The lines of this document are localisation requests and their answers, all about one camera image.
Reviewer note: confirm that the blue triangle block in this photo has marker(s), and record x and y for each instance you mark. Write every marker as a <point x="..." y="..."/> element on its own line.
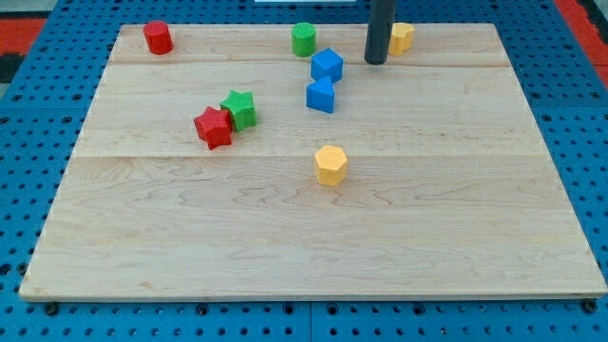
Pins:
<point x="320" y="95"/>

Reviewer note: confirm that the green star block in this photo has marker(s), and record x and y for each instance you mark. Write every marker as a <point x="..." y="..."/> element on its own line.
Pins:
<point x="242" y="109"/>

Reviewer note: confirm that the red star block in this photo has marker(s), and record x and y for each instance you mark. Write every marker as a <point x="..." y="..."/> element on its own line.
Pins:
<point x="214" y="126"/>

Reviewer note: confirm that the yellow hexagon block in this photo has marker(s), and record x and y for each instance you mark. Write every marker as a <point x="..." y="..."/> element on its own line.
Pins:
<point x="330" y="165"/>

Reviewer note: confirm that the light wooden board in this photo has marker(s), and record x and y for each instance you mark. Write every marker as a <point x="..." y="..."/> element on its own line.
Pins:
<point x="450" y="192"/>

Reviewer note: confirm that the blue cube block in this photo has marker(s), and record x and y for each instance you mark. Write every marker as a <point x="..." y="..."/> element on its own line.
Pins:
<point x="327" y="63"/>

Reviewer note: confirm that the green cylinder block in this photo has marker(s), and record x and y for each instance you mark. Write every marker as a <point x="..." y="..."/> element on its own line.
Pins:
<point x="303" y="39"/>

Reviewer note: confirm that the yellow heart block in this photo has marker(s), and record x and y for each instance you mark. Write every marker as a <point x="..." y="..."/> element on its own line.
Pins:
<point x="400" y="38"/>

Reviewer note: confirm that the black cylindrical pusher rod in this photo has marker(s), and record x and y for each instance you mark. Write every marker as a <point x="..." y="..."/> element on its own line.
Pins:
<point x="381" y="19"/>

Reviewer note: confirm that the red cylinder block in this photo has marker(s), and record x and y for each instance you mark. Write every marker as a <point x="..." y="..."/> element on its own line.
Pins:
<point x="158" y="37"/>

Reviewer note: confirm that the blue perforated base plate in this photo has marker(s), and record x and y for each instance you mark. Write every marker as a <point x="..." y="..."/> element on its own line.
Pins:
<point x="47" y="100"/>

